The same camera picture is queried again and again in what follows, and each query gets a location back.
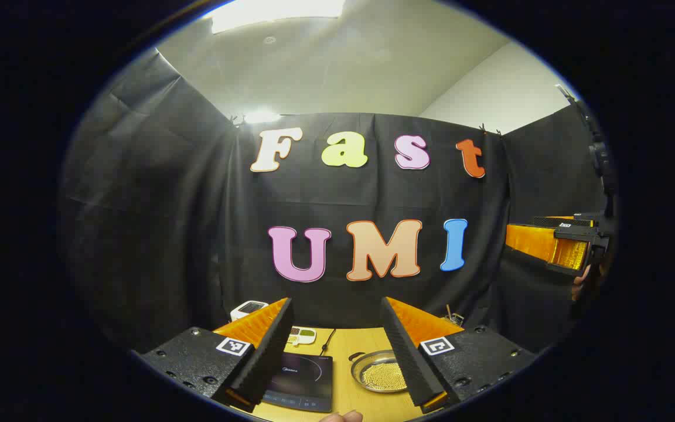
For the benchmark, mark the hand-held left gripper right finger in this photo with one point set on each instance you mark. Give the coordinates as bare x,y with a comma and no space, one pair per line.
408,357

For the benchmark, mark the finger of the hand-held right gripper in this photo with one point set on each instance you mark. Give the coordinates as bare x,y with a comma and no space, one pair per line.
578,235
566,222

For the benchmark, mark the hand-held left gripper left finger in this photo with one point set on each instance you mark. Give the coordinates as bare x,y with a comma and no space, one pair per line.
267,357

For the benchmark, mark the black induction cooktop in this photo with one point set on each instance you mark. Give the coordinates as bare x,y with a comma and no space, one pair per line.
308,381

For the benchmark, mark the pile of pale yellow beans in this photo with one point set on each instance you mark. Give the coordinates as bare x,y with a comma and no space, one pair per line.
384,378

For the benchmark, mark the white divided dish with beans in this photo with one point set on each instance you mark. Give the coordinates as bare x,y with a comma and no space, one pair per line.
305,336

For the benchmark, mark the white toaster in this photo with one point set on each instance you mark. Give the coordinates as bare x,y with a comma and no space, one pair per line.
246,309

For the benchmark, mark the clear glass holder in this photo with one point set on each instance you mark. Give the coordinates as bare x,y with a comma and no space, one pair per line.
456,320

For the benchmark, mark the black backdrop cloth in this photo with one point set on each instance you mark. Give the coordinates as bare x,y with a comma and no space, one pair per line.
197,234

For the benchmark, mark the ceiling light panel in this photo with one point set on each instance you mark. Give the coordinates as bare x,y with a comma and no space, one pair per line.
273,12

